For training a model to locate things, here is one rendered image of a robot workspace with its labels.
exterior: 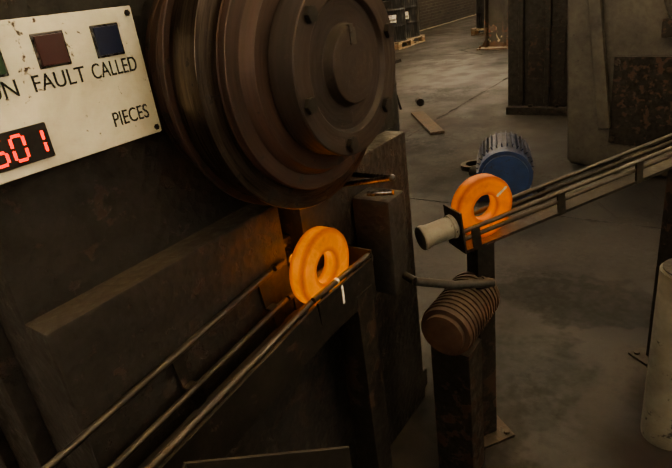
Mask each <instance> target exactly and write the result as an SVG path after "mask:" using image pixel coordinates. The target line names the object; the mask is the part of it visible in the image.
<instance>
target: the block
mask: <svg viewBox="0 0 672 468"><path fill-rule="evenodd" d="M373 190H394V195H381V196H367V191H373ZM352 204H353V213H354V221H355V229H356V237H357V245H358V247H361V248H367V249H371V250H372V255H373V267H374V276H375V286H376V291H377V292H381V293H385V294H389V295H399V294H400V293H401V292H402V291H403V290H404V289H405V288H406V287H407V285H408V284H409V283H408V282H407V281H405V280H403V278H402V276H403V273H404V272H408V273H410V274H411V267H410V255H409V243H408V231H407V219H406V206H405V194H404V192H403V191H401V190H395V189H386V188H377V187H368V188H366V189H364V190H363V191H361V192H360V193H358V194H357V195H355V196H354V197H353V200H352Z"/></svg>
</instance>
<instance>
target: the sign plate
mask: <svg viewBox="0 0 672 468"><path fill-rule="evenodd" d="M109 25H117V28H118V32H119V35H120V39H121V43H122V46H123V50H124V52H120V53H114V54H109V55H104V56H100V54H99V50H98V47H97V43H96V40H95V36H94V33H93V29H92V28H95V27H102V26H109ZM53 33H62V36H63V39H64V42H65V46H66V49H67V52H68V55H69V58H70V62H66V63H61V64H56V65H50V66H45V67H43V66H42V63H41V60H40V57H39V54H38V51H37V48H36V45H35V42H34V39H33V36H39V35H46V34H53ZM0 55H1V58H2V61H3V63H4V66H5V69H6V72H7V74H2V75H0V152H3V151H4V155H0V166H1V165H4V164H7V163H8V162H7V159H6V156H5V154H7V153H8V155H9V158H10V160H11V163H8V164H9V166H8V167H5V168H2V169H0V185H1V184H4V183H7V182H10V181H13V180H16V179H19V178H22V177H25V176H28V175H31V174H34V173H37V172H40V171H43V170H46V169H49V168H52V167H55V166H58V165H61V164H64V163H67V162H70V161H73V160H76V159H79V158H82V157H85V156H88V155H91V154H94V153H97V152H100V151H103V150H106V149H109V148H112V147H115V146H118V145H121V144H124V143H127V142H130V141H133V140H136V139H139V138H142V137H145V136H148V135H151V134H154V133H157V132H160V131H162V129H161V125H160V122H159V118H158V114H157V110H156V106H155V102H154V98H153V94H152V90H151V87H150V83H149V79H148V75H147V71H146V67H145V63H144V59H143V55H142V52H141V48H140V44H139V40H138V36H137V32H136V28H135V24H134V20H133V17H132V13H131V9H130V6H120V7H112V8H103V9H94V10H86V11H77V12H68V13H59V14H51V15H42V16H33V17H25V18H16V19H7V20H0ZM41 130H42V131H43V133H44V136H45V139H44V140H42V137H41V134H40V131H41ZM15 134H20V136H24V139H25V142H26V144H27V145H23V142H22V140H21V137H16V138H13V139H11V138H10V136H12V135H15ZM9 139H11V141H12V143H13V146H14V148H13V149H11V147H10V145H9V142H8V140H9ZM44 142H47V145H48V148H49V151H46V148H45V145H44ZM27 147H28V150H29V153H30V155H31V156H30V157H28V156H27V153H26V151H25V148H27ZM14 151H16V154H17V157H18V160H17V161H15V158H14V155H13V153H12V152H14ZM27 157H28V159H29V160H27V161H24V162H21V163H20V162H19V160H20V159H24V158H27Z"/></svg>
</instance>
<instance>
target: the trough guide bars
mask: <svg viewBox="0 0 672 468"><path fill-rule="evenodd" d="M670 138H672V133H670V134H668V135H665V136H663V137H660V138H658V139H655V140H653V141H650V142H647V143H645V144H642V145H640V146H637V147H635V148H632V149H630V150H627V151H625V152H622V153H619V154H617V155H614V156H612V157H609V158H607V159H604V160H602V161H599V162H596V163H594V164H591V165H589V166H586V167H584V168H581V169H579V170H576V171H573V172H571V173H568V174H566V175H563V176H561V177H558V178H556V179H553V180H550V181H548V182H545V183H543V184H540V185H538V186H535V187H533V188H530V189H527V190H525V191H522V192H520V193H517V194H515V195H512V200H515V199H517V198H520V197H523V196H525V195H528V194H530V193H533V192H535V191H537V193H536V194H533V195H531V196H528V197H526V198H523V199H521V200H518V201H516V202H513V203H512V208H513V207H516V206H518V205H521V204H523V203H526V202H528V201H531V200H533V199H536V198H538V199H537V200H534V201H532V202H529V203H527V204H524V205H522V206H519V207H517V208H514V209H512V210H509V211H507V212H504V213H502V214H499V215H497V216H494V217H492V218H489V219H487V220H484V221H482V222H479V223H477V224H474V225H472V226H469V227H467V228H464V233H468V232H470V231H471V234H469V235H466V236H465V240H466V241H467V240H470V239H472V243H473V247H474V251H475V250H478V249H480V248H482V240H481V235H482V234H485V233H487V232H490V231H492V230H495V229H497V228H499V227H502V226H504V225H507V224H509V223H512V222H514V221H517V220H519V219H522V218H524V217H527V216H529V215H532V214H534V213H536V212H539V211H541V210H544V209H546V208H549V207H551V206H554V205H556V204H557V213H559V216H560V215H563V214H565V213H566V200H569V199H571V198H573V197H576V196H578V195H581V194H583V193H586V192H588V191H591V190H593V189H596V188H598V187H601V186H603V185H606V184H608V183H610V182H613V181H615V180H618V179H620V178H623V177H625V176H628V175H630V174H633V173H635V181H636V184H638V183H640V182H643V169H645V168H647V167H650V166H652V165H655V164H657V163H660V162H662V161H665V160H667V159H670V158H672V153H670V154H667V155H665V156H662V157H660V158H657V159H655V160H652V161H650V162H647V163H645V164H643V162H645V161H647V160H650V159H652V158H655V157H657V156H660V155H662V154H665V153H667V152H670V151H672V146H670V147H667V148H665V149H662V150H660V151H657V152H655V153H652V154H650V155H647V156H645V157H642V158H640V159H637V160H635V161H632V162H630V163H627V164H625V165H622V166H621V164H624V163H626V162H629V161H631V160H634V159H636V158H639V157H641V156H644V155H646V154H649V153H651V152H654V151H656V150H659V149H661V148H664V147H666V146H669V145H672V140H670V141H667V142H665V143H662V144H660V145H657V146H655V147H652V148H650V149H647V150H645V151H642V152H639V153H637V154H634V155H632V156H629V157H627V158H624V159H622V160H621V157H624V156H627V155H629V154H632V153H634V152H637V151H639V150H642V149H644V148H647V147H649V146H652V145H654V144H657V143H660V142H662V141H665V140H667V139H670ZM611 161H613V163H612V164H609V165H607V166H604V167H602V168H599V169H596V170H594V171H591V172H589V173H586V174H584V175H581V176H579V177H576V178H574V179H571V180H569V181H566V182H564V183H561V184H559V185H556V186H553V187H551V188H548V189H546V187H548V186H550V185H553V184H556V183H558V182H561V181H563V180H566V179H568V178H571V177H573V176H576V175H578V174H581V173H583V172H586V171H588V170H591V169H594V168H596V167H599V166H601V165H604V164H606V163H609V162H611ZM632 166H635V168H633V169H630V170H628V171H625V172H623V173H620V174H618V175H615V176H613V177H610V178H608V179H605V180H603V181H600V182H598V183H595V184H593V185H590V186H588V187H585V188H583V189H580V190H578V191H575V192H573V193H570V194H568V195H565V193H568V192H570V191H573V190H575V189H578V188H580V187H583V186H585V185H587V184H590V183H592V182H595V181H597V180H600V179H602V178H605V177H607V176H610V175H612V174H616V173H619V172H621V171H622V170H625V169H627V168H630V167H632ZM611 168H613V169H612V170H610V171H607V172H605V173H602V174H600V175H597V176H595V177H592V178H590V179H587V180H585V181H582V182H579V181H581V180H584V179H586V178H589V177H591V176H594V175H596V174H599V173H601V172H604V171H606V170H609V169H611ZM576 182H579V183H577V184H574V183H576ZM571 184H574V185H572V186H569V187H567V188H564V189H562V190H559V191H557V192H554V193H552V194H549V195H547V196H546V194H548V193H551V192H553V191H556V190H558V189H561V188H563V187H566V186H568V185H571ZM555 197H557V199H556V200H553V201H551V202H548V203H546V204H543V205H541V206H538V207H536V208H533V209H531V210H528V211H526V212H523V213H521V214H518V215H516V216H513V217H511V218H508V219H506V220H503V221H501V222H498V223H496V224H493V225H491V226H489V227H486V228H484V229H481V230H480V227H483V226H485V225H488V224H490V223H493V222H495V221H498V220H500V219H503V218H505V217H508V216H510V215H513V214H515V213H518V212H520V211H523V210H525V209H528V208H530V207H533V206H535V205H538V204H542V203H544V202H546V201H548V200H550V199H553V198H555ZM488 207H489V205H487V206H484V207H482V208H479V209H476V210H474V215H477V214H479V213H482V212H484V211H486V210H487V209H488Z"/></svg>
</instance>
